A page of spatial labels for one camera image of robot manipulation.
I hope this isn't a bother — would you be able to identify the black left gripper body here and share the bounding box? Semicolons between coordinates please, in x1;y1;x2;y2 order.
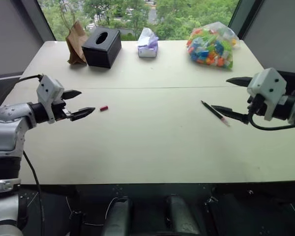
51;97;72;122

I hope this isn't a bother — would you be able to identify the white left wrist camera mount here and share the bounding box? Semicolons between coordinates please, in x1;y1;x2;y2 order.
36;74;65;123

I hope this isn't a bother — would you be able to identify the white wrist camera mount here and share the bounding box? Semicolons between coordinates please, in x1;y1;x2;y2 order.
246;67;288;121
36;74;65;123

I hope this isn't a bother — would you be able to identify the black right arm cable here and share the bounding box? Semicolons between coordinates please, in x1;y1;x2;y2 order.
247;94;295;131

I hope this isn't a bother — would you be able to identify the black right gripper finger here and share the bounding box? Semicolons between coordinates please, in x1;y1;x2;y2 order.
211;105;250;124
226;76;253;88

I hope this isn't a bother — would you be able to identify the thin white wire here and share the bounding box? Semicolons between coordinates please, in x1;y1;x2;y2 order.
105;196;120;218

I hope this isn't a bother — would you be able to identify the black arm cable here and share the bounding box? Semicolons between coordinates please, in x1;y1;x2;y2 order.
18;73;45;236
247;94;295;131

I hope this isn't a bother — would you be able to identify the black pen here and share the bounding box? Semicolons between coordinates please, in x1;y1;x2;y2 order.
200;100;231;127

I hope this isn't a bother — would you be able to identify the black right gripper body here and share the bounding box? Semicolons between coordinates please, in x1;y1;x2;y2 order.
246;94;271;118

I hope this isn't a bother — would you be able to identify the black tissue box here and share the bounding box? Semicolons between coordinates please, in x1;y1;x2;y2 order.
81;26;122;69

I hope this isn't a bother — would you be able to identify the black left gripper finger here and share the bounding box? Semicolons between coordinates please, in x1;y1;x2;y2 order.
63;89;83;100
69;107;96;122

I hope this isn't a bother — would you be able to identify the white purple tissue pack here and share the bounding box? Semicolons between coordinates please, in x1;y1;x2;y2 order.
137;27;160;59

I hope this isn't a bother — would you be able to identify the brown paper bag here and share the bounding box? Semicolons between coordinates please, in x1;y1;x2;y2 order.
60;3;89;66

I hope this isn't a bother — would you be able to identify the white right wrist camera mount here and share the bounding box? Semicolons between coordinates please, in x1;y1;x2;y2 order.
246;67;288;121

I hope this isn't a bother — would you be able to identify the plastic bag of colourful blocks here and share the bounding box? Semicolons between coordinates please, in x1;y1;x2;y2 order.
186;21;241;71

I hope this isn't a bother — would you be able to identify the dark rounded shape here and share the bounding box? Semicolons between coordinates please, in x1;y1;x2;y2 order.
102;197;136;236
165;194;207;236

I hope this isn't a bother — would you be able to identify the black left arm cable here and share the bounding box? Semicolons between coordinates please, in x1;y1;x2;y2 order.
18;73;45;236

